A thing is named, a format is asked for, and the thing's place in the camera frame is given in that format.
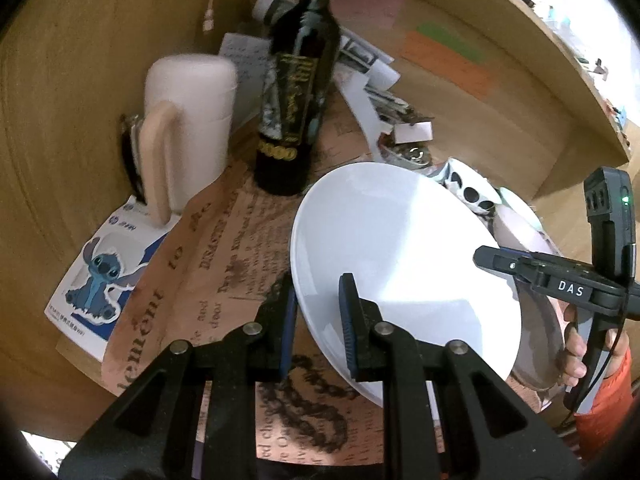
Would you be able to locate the pink sticky note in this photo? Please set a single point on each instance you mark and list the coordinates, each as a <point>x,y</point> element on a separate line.
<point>372,2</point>

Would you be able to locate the person's right forearm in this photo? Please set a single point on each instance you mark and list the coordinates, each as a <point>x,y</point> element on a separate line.
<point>612,410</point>

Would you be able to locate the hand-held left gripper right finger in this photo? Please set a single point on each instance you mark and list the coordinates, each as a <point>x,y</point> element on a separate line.
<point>347,332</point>

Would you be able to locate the white note card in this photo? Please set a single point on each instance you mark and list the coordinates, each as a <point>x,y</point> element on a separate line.
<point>414,132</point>

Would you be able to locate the small bowl of clips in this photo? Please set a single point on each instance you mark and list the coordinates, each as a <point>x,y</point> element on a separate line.
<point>407,152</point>

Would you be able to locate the black spotted bowl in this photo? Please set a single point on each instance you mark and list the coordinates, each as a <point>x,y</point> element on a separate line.
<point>467,185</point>

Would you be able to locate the beige plate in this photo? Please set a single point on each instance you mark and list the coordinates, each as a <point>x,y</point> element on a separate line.
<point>540,340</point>

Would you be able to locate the pink mug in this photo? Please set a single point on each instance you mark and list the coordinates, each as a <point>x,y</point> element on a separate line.
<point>192,120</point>

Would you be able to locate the white paper sheet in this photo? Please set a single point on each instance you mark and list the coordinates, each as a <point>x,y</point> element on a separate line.
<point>360,95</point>

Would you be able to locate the blue cartoon card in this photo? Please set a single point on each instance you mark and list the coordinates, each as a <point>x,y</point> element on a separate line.
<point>100,280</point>

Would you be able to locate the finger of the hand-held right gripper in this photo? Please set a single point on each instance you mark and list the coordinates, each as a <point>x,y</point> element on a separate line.
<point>502,260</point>

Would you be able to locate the stack of newspapers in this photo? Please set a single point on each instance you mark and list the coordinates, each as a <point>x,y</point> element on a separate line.
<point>385,97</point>

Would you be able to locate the brown newsprint paper mat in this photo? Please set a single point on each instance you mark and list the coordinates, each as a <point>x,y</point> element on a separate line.
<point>220,245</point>

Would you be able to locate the handwritten white paper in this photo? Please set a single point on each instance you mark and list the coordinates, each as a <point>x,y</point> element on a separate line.
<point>242,55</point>

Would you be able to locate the orange sticky note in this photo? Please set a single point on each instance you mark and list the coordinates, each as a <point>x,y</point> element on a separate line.
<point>450,67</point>

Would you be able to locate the person's right hand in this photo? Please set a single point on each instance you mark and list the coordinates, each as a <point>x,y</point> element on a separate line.
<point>574,350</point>

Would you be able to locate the dark wine bottle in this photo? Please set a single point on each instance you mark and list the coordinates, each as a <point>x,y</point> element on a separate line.
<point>292,110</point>

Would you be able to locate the green sticky note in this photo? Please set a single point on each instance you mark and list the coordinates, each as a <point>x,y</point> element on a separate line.
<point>450,40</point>

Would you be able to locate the white plate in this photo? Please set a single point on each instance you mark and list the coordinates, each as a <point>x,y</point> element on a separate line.
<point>400,260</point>

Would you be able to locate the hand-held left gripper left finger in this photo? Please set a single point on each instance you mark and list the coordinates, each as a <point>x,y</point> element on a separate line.
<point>286,332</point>

